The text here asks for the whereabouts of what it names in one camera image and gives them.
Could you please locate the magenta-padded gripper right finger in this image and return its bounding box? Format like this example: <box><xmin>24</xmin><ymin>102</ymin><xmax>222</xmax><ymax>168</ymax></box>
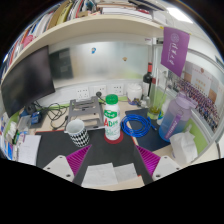
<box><xmin>134</xmin><ymin>144</ymin><xmax>183</xmax><ymax>182</ymax></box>

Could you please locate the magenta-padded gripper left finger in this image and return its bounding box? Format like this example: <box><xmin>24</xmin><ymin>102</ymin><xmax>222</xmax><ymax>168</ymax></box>
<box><xmin>43</xmin><ymin>144</ymin><xmax>93</xmax><ymax>183</ymax></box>

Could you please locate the white green-capped drink bottle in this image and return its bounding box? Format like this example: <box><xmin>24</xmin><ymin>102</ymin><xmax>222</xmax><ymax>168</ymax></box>
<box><xmin>103</xmin><ymin>94</ymin><xmax>122</xmax><ymax>141</ymax></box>

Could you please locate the purple translucent water jug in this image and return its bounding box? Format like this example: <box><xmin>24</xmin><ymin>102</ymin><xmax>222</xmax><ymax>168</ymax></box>
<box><xmin>158</xmin><ymin>92</ymin><xmax>198</xmax><ymax>143</ymax></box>

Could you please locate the white tissue pack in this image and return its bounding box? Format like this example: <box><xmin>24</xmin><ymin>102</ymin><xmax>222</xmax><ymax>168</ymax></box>
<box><xmin>169</xmin><ymin>130</ymin><xmax>199</xmax><ymax>165</ymax></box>

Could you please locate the dark blue mouse pad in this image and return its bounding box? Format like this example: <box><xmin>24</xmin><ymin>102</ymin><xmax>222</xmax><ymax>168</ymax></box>
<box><xmin>124</xmin><ymin>108</ymin><xmax>174</xmax><ymax>153</ymax></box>

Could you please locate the white printed paper stack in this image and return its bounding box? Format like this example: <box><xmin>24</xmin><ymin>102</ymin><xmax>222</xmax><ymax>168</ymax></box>
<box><xmin>16</xmin><ymin>134</ymin><xmax>43</xmax><ymax>167</ymax></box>

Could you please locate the black white checkered mug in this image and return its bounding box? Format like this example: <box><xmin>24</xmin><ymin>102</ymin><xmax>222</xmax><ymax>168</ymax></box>
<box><xmin>64</xmin><ymin>118</ymin><xmax>91</xmax><ymax>148</ymax></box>

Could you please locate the small white paper sheet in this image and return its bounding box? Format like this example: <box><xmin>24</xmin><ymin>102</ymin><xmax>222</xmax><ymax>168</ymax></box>
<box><xmin>113</xmin><ymin>163</ymin><xmax>138</xmax><ymax>184</ymax></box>

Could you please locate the large black desk mat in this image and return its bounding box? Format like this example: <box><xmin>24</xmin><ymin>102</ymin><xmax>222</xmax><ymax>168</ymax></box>
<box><xmin>34</xmin><ymin>128</ymin><xmax>154</xmax><ymax>187</ymax></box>

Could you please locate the flat round red coaster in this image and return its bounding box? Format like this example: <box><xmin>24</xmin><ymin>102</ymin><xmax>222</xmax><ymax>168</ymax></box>
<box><xmin>103</xmin><ymin>130</ymin><xmax>125</xmax><ymax>145</ymax></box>

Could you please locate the grey metal laptop stand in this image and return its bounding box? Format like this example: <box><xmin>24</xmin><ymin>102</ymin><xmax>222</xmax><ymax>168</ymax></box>
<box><xmin>64</xmin><ymin>95</ymin><xmax>106</xmax><ymax>134</ymax></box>

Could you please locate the white round container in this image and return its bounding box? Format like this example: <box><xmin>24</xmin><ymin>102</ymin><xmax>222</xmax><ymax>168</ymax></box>
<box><xmin>127</xmin><ymin>83</ymin><xmax>144</xmax><ymax>103</ymax></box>

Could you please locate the group photo poster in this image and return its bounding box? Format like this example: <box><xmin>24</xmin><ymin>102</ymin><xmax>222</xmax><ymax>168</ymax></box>
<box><xmin>176</xmin><ymin>61</ymin><xmax>223</xmax><ymax>133</ymax></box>

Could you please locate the dark wine bottle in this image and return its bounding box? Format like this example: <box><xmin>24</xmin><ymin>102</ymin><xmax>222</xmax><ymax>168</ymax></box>
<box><xmin>142</xmin><ymin>62</ymin><xmax>154</xmax><ymax>99</ymax></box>

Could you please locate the black computer monitor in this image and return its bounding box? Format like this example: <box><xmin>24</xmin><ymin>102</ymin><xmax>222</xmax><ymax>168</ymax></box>
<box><xmin>0</xmin><ymin>45</ymin><xmax>56</xmax><ymax>118</ymax></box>

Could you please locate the beige shelf with books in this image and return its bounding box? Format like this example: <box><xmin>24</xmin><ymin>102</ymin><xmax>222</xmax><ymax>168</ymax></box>
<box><xmin>1</xmin><ymin>0</ymin><xmax>169</xmax><ymax>78</ymax></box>

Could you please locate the black cable bundle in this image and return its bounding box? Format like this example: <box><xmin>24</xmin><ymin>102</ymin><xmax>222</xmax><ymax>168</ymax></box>
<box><xmin>33</xmin><ymin>101</ymin><xmax>71</xmax><ymax>131</ymax></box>

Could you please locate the coiled blue cable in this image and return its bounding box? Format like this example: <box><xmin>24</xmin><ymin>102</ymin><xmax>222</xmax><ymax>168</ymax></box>
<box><xmin>120</xmin><ymin>113</ymin><xmax>157</xmax><ymax>138</ymax></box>

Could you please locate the white wall power outlet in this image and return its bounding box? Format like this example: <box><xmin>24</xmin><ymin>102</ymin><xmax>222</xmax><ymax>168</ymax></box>
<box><xmin>92</xmin><ymin>85</ymin><xmax>107</xmax><ymax>98</ymax></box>
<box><xmin>111</xmin><ymin>83</ymin><xmax>125</xmax><ymax>97</ymax></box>
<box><xmin>75</xmin><ymin>87</ymin><xmax>90</xmax><ymax>101</ymax></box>

